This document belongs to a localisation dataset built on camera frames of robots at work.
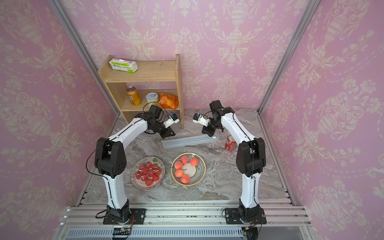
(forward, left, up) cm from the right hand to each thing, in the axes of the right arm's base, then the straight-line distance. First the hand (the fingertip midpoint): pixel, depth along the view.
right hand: (205, 129), depth 92 cm
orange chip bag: (+13, +22, +13) cm, 29 cm away
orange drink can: (+15, +42, +17) cm, 47 cm away
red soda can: (-8, -15, -6) cm, 18 cm away
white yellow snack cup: (+16, +32, +13) cm, 38 cm away
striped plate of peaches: (-22, +7, -13) cm, 26 cm away
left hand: (0, +20, -2) cm, 20 cm away
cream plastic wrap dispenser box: (-2, +11, -8) cm, 14 cm away
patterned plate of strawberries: (-27, +39, -12) cm, 49 cm away
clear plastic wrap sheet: (-22, +35, -10) cm, 43 cm away
